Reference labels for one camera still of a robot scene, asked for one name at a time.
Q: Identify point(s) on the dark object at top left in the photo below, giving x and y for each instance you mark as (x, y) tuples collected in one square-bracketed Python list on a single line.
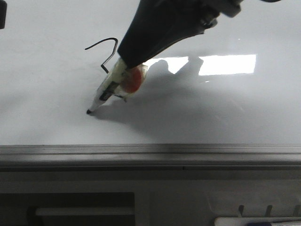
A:
[(3, 13)]

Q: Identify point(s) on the red magnet taped to marker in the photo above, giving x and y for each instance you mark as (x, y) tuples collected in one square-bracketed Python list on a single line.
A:
[(133, 80)]

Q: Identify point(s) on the white whiteboard with aluminium frame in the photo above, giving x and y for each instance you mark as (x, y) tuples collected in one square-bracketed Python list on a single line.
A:
[(228, 98)]

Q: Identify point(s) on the white black whiteboard marker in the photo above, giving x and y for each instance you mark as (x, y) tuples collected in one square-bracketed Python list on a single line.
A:
[(107, 88)]

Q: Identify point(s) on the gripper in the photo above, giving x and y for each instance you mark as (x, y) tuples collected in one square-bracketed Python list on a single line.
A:
[(158, 24)]

